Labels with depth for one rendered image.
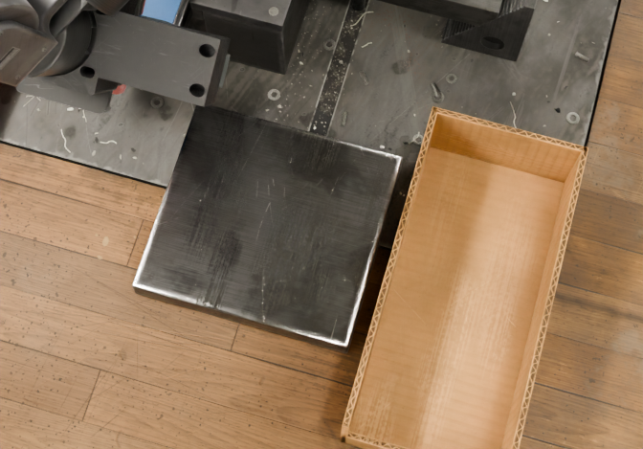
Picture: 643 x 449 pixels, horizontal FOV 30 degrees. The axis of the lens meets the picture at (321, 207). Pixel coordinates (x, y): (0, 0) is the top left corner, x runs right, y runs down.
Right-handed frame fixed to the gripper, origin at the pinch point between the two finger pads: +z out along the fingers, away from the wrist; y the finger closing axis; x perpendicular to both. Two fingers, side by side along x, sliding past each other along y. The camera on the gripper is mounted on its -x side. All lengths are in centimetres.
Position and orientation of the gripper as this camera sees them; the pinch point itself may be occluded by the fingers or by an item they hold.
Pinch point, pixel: (114, 28)
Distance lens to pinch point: 90.3
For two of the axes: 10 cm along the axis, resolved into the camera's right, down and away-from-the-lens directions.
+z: 1.1, -1.5, 9.8
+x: -9.6, -2.7, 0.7
